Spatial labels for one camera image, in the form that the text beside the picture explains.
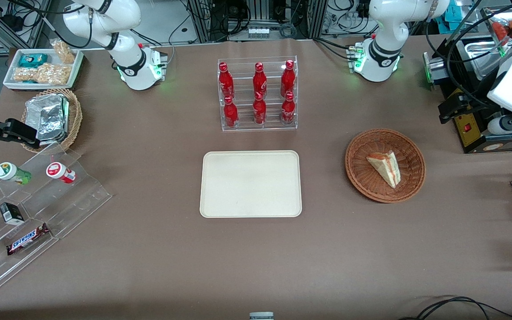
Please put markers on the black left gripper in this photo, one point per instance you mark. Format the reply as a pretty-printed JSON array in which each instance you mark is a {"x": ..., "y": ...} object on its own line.
[{"x": 473, "y": 103}]

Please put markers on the triangular sandwich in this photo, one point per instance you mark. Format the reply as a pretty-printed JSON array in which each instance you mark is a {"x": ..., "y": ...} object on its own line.
[{"x": 386, "y": 168}]

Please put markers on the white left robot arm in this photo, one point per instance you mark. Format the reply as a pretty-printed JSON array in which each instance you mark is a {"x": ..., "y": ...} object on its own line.
[{"x": 382, "y": 26}]

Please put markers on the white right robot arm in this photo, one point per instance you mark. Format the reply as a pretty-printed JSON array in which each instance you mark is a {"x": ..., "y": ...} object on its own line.
[{"x": 131, "y": 66}]

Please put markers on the light wicker basket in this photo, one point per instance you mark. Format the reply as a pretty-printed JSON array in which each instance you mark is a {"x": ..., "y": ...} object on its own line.
[{"x": 74, "y": 115}]

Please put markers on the white rectangular snack tray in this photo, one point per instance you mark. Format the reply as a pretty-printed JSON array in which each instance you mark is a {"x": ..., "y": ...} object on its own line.
[{"x": 11, "y": 66}]

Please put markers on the round brown wicker basket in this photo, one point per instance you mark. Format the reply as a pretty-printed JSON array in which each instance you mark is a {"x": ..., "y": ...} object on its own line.
[{"x": 362, "y": 178}]

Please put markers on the cream plastic tray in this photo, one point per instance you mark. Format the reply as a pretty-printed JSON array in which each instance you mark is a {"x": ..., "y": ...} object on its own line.
[{"x": 250, "y": 184}]

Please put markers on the black food warmer case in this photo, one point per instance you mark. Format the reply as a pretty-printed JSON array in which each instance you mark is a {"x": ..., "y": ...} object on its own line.
[{"x": 474, "y": 138}]

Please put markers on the green lidded cup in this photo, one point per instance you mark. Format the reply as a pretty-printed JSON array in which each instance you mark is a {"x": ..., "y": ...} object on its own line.
[{"x": 9, "y": 171}]

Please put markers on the stainless steel pan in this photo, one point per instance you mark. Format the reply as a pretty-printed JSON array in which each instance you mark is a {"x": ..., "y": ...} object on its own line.
[{"x": 478, "y": 55}]

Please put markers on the red lidded cup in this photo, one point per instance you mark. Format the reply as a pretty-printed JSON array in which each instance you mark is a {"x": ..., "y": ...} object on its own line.
[{"x": 59, "y": 172}]

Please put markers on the large clear peanut bag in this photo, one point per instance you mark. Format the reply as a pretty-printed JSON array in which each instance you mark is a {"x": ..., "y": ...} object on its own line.
[{"x": 42, "y": 74}]

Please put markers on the teal snack packet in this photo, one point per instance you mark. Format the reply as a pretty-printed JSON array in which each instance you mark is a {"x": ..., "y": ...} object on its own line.
[{"x": 33, "y": 60}]

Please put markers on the small black box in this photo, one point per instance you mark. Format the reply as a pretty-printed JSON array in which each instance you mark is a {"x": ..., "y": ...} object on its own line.
[{"x": 12, "y": 213}]

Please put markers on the red orange food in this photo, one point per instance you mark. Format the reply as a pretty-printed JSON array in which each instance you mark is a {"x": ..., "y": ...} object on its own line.
[{"x": 505, "y": 30}]

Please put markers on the clear acrylic stepped display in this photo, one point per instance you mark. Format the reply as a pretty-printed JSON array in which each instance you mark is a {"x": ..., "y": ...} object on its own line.
[{"x": 74, "y": 200}]

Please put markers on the teal cardboard box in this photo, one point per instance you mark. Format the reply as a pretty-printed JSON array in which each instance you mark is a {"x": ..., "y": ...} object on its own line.
[{"x": 458, "y": 13}]

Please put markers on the small clear peanut bag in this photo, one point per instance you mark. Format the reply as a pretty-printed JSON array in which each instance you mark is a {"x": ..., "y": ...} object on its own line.
[{"x": 64, "y": 51}]

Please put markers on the snickers chocolate bar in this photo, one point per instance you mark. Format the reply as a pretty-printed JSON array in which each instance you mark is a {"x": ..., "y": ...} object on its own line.
[{"x": 27, "y": 240}]

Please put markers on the red cola bottle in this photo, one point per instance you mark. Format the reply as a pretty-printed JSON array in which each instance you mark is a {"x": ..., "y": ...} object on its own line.
[
  {"x": 288, "y": 111},
  {"x": 230, "y": 114},
  {"x": 259, "y": 111},
  {"x": 259, "y": 80},
  {"x": 225, "y": 82},
  {"x": 287, "y": 78}
]

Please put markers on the brown table cover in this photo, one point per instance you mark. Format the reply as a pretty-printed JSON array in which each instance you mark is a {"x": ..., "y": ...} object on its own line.
[{"x": 149, "y": 266}]

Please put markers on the white power strip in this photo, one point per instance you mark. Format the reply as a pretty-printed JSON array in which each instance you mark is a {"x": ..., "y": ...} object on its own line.
[{"x": 258, "y": 32}]

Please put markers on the clear acrylic bottle rack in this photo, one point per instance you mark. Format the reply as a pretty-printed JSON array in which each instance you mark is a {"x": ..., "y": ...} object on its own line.
[{"x": 242, "y": 89}]

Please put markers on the grey device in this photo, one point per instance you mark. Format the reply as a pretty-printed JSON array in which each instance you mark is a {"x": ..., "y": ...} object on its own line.
[{"x": 261, "y": 316}]

